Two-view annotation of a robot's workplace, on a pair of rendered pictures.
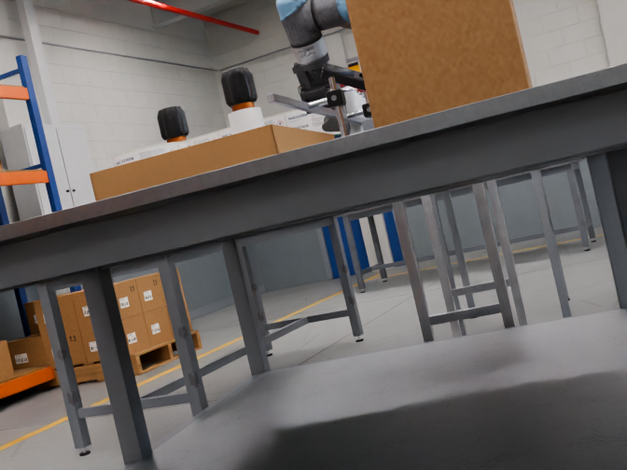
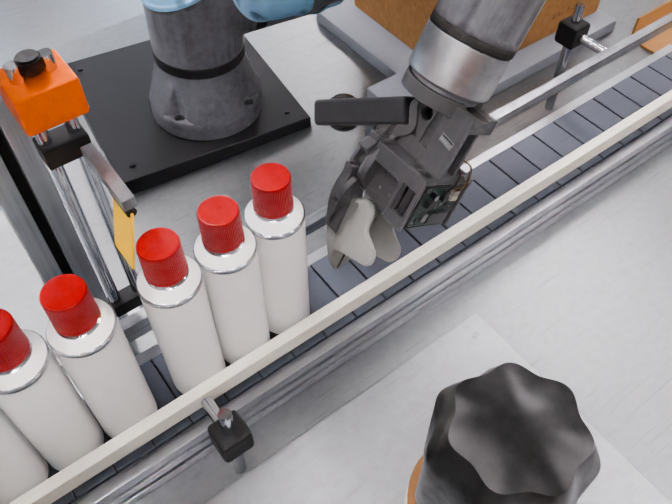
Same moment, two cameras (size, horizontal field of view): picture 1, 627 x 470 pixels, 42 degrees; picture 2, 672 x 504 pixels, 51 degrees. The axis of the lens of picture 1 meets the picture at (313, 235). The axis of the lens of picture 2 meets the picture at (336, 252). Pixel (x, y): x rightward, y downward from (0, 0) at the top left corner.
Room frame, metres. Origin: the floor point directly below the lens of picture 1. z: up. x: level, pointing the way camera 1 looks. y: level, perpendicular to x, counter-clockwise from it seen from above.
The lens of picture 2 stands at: (2.30, 0.11, 1.48)
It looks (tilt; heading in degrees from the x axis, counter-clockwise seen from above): 52 degrees down; 216
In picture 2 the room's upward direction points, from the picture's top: straight up
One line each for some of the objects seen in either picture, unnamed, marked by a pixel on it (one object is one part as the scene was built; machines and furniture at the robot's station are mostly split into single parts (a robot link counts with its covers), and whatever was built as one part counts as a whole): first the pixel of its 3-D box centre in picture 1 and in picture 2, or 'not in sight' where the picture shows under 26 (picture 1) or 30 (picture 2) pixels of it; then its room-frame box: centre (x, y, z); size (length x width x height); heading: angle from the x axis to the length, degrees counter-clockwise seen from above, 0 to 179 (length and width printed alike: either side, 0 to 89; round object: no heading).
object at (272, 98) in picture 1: (349, 117); (398, 172); (1.85, -0.14, 0.95); 1.07 x 0.01 x 0.01; 163
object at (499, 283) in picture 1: (460, 254); not in sight; (3.48, -0.59, 0.47); 1.17 x 0.36 x 0.95; 163
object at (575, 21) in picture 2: (329, 124); (576, 67); (1.51, -0.08, 0.91); 0.07 x 0.03 x 0.17; 73
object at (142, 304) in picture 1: (99, 329); not in sight; (6.18, 1.74, 0.32); 1.20 x 0.83 x 0.64; 65
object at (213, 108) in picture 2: not in sight; (202, 73); (1.80, -0.47, 0.90); 0.15 x 0.15 x 0.10
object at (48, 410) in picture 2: not in sight; (38, 395); (2.24, -0.22, 0.98); 0.05 x 0.05 x 0.20
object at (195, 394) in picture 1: (227, 311); not in sight; (4.15, 0.52, 0.40); 1.90 x 0.75 x 0.80; 156
